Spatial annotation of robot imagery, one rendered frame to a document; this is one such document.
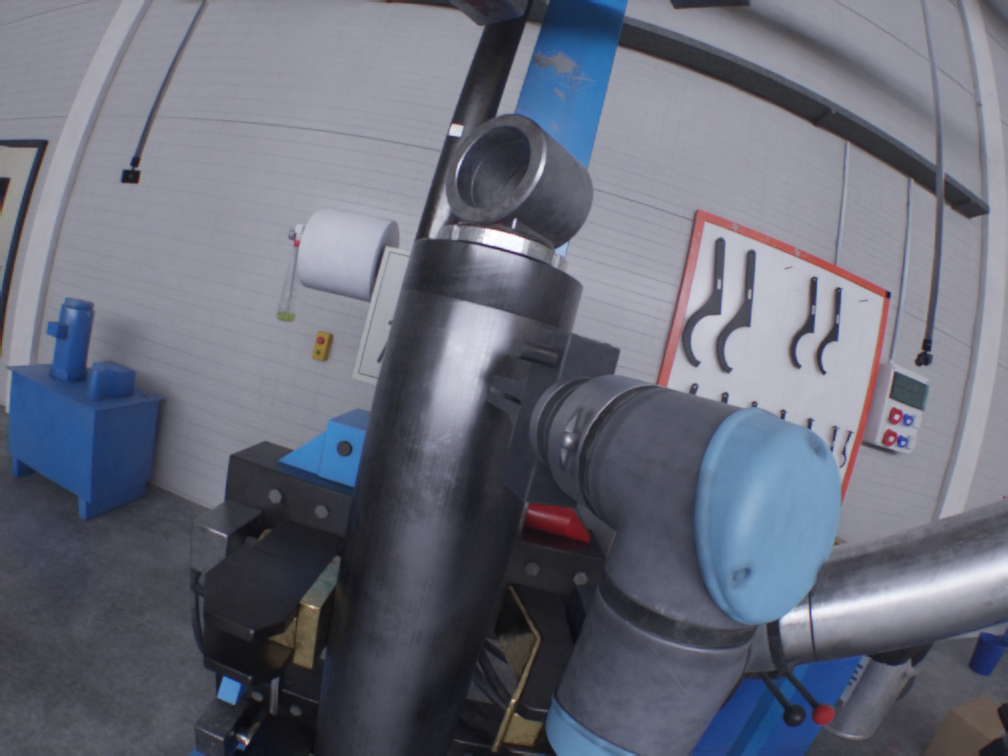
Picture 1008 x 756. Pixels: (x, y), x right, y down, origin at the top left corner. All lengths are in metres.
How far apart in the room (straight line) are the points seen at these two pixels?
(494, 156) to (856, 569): 0.59
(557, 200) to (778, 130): 2.87
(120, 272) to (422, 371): 3.21
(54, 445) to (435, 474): 2.67
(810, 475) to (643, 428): 0.09
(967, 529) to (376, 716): 0.65
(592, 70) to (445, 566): 1.02
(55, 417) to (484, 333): 2.68
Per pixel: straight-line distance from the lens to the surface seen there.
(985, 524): 0.38
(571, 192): 0.61
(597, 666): 0.26
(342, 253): 1.48
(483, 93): 1.05
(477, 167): 0.67
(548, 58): 1.19
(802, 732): 2.48
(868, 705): 2.82
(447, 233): 0.58
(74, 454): 2.90
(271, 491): 0.89
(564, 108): 1.13
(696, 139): 3.07
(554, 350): 0.37
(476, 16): 0.97
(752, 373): 2.92
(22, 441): 3.29
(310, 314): 2.80
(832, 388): 3.25
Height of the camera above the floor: 1.37
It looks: 3 degrees down
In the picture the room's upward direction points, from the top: 15 degrees clockwise
